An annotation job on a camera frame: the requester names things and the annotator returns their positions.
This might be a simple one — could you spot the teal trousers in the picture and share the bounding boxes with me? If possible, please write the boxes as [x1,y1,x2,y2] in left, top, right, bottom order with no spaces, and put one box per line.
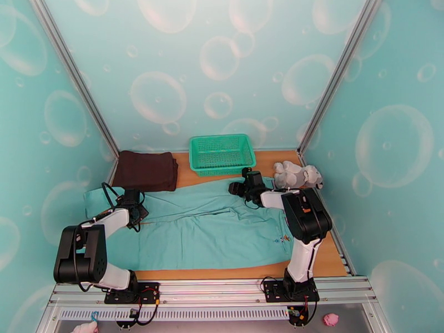
[83,175,296,272]

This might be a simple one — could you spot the dark brown folded trousers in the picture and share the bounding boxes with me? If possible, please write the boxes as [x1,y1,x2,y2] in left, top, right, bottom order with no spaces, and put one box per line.
[112,150,179,193]

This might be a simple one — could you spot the green plastic basket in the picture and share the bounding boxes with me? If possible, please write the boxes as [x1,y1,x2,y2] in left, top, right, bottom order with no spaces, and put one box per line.
[189,133,258,178]

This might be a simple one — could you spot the grey plush toy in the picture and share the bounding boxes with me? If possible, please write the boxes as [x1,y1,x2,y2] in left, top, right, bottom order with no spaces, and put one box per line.
[273,160,324,190]

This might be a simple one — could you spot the pale pink plush toy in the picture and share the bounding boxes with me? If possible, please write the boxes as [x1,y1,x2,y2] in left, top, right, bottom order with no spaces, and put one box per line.
[70,321,99,333]

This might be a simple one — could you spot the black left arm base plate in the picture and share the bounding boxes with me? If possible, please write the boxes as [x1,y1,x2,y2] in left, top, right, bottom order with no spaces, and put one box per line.
[104,281,162,306]

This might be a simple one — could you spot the red black power cable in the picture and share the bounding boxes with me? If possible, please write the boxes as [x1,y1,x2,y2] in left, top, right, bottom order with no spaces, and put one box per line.
[116,288,161,327]
[287,294,318,326]

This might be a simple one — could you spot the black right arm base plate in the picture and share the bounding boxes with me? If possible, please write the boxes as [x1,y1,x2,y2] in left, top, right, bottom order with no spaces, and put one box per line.
[261,278,321,304]

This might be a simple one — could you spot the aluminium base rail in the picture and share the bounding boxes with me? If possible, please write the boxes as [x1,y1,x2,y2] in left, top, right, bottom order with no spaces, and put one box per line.
[48,275,377,309]

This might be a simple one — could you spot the white slotted cable duct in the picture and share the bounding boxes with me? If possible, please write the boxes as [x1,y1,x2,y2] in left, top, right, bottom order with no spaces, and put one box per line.
[57,306,293,322]

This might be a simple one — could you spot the aluminium corner post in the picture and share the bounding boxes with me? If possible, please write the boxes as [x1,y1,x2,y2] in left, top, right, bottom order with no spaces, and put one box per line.
[27,0,120,159]
[297,0,386,156]

